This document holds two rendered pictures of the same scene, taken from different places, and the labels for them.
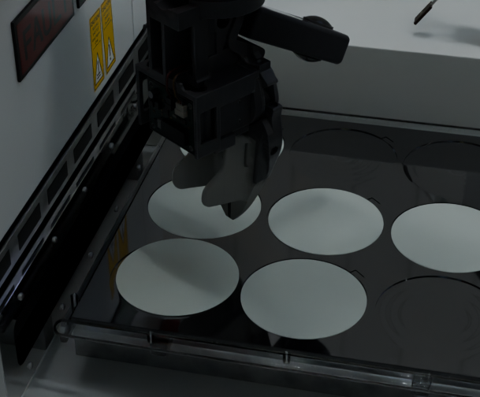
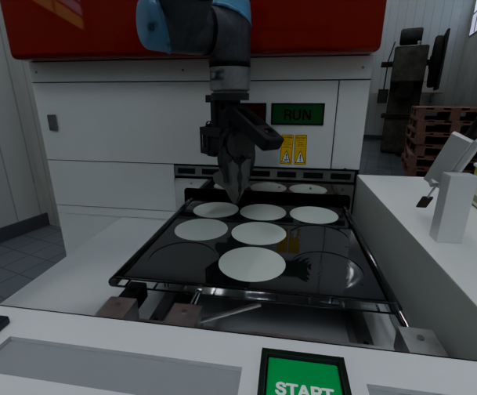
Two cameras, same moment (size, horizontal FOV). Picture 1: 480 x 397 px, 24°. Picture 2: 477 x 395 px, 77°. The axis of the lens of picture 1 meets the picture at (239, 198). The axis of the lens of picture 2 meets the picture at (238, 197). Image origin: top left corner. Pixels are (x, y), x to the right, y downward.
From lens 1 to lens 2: 1.00 m
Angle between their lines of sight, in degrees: 77
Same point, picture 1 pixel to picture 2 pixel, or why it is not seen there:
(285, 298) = (200, 225)
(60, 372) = not seen: hidden behind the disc
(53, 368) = not seen: hidden behind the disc
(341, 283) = (210, 235)
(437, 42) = (417, 222)
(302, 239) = (242, 227)
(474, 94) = (406, 260)
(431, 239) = (247, 256)
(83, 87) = (269, 156)
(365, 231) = (251, 240)
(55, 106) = not seen: hidden behind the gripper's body
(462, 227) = (261, 266)
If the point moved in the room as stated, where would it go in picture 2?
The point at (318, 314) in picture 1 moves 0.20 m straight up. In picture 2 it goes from (189, 231) to (183, 120)
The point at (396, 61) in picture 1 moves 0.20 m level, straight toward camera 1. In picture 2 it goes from (390, 219) to (262, 215)
